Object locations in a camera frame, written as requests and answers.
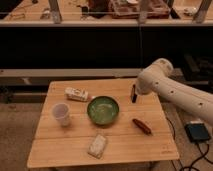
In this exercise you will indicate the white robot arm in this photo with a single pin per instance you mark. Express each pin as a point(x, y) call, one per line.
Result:
point(155, 78)

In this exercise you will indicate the green ceramic bowl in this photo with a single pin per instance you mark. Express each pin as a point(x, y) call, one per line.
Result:
point(103, 110)

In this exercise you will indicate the brown tray on shelf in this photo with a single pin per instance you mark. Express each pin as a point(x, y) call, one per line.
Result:
point(123, 9)

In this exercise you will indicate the white wrapped packet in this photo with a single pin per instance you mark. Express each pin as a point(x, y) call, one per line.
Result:
point(97, 146)

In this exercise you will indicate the wooden table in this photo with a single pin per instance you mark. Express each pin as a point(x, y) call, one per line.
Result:
point(58, 146)

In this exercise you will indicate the red-brown pen tool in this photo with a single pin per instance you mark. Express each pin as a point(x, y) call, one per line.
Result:
point(142, 126)

